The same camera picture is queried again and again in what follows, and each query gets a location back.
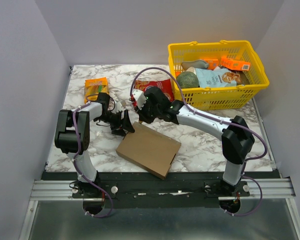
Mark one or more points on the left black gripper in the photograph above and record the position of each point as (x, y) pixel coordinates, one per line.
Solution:
(127, 125)

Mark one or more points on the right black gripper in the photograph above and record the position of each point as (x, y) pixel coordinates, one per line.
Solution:
(145, 114)

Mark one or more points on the brown cardboard express box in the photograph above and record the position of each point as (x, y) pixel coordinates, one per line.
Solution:
(148, 149)

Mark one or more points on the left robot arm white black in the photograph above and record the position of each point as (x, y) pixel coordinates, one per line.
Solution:
(72, 134)

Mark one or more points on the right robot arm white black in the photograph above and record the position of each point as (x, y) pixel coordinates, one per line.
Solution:
(234, 134)

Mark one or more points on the small orange box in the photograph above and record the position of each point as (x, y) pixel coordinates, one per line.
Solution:
(212, 63)

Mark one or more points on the orange carton box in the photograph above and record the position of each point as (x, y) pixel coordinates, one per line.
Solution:
(234, 64)

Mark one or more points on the red candy bag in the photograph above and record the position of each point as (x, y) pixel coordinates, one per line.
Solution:
(164, 85)

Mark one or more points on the orange snack packet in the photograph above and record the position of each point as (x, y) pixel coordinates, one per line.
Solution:
(92, 87)

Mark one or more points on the green round melon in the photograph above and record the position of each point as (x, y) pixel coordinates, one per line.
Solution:
(187, 80)

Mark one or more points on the light blue chips bag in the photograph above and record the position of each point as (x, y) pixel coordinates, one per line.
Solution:
(220, 78)

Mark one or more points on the grey pouch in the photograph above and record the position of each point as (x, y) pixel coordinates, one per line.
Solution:
(197, 64)

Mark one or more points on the yellow plastic basket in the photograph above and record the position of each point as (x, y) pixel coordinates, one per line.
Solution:
(254, 80)

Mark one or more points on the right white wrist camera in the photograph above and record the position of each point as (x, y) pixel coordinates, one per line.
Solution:
(138, 98)

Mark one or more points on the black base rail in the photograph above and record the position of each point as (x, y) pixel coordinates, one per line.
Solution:
(200, 175)

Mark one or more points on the aluminium frame profile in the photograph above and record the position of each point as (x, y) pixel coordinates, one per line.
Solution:
(144, 192)

